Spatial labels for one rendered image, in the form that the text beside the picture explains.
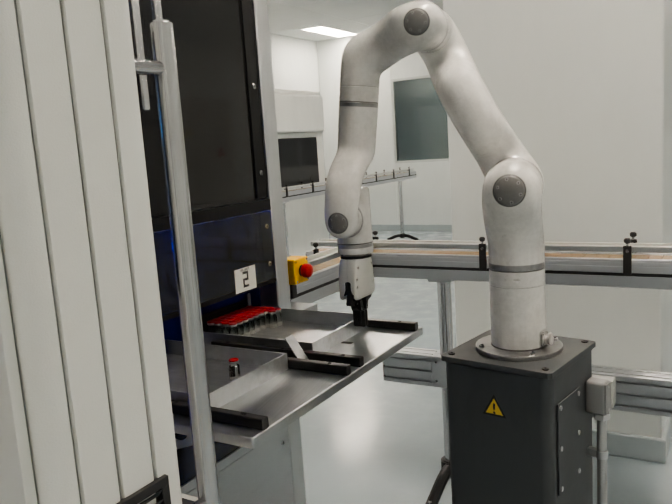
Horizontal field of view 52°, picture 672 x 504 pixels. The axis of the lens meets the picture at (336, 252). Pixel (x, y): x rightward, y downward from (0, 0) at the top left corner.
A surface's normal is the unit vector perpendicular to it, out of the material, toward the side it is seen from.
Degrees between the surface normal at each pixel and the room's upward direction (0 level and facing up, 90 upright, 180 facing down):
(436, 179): 90
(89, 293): 90
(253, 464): 90
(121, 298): 90
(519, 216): 127
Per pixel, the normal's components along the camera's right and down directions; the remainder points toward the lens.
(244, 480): 0.86, 0.02
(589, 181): -0.50, 0.17
